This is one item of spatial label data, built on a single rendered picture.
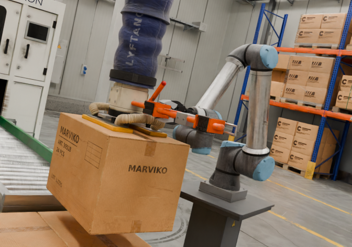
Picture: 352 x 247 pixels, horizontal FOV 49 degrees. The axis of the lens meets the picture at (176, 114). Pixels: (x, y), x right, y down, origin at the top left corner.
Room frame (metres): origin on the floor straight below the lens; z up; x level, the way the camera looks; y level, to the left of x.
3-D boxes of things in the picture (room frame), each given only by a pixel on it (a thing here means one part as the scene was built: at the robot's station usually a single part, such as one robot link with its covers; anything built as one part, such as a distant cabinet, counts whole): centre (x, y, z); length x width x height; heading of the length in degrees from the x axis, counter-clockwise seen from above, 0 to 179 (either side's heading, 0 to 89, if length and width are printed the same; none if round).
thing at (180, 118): (1.51, -0.05, 1.20); 0.07 x 0.07 x 0.04; 38
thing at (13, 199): (2.13, 0.48, 0.58); 0.70 x 0.03 x 0.06; 130
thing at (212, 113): (1.87, -0.15, 1.20); 0.12 x 0.09 x 0.10; 130
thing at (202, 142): (1.89, -0.15, 1.09); 0.12 x 0.09 x 0.12; 43
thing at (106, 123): (1.82, 0.31, 1.09); 0.34 x 0.10 x 0.05; 38
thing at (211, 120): (1.40, -0.12, 1.21); 0.08 x 0.07 x 0.05; 38
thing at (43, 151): (3.48, 1.26, 0.60); 1.60 x 0.10 x 0.09; 40
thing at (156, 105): (1.68, 0.09, 1.20); 0.10 x 0.08 x 0.06; 128
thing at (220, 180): (2.32, -0.38, 0.86); 0.19 x 0.19 x 0.10
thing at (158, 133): (1.94, 0.16, 1.09); 0.34 x 0.10 x 0.05; 38
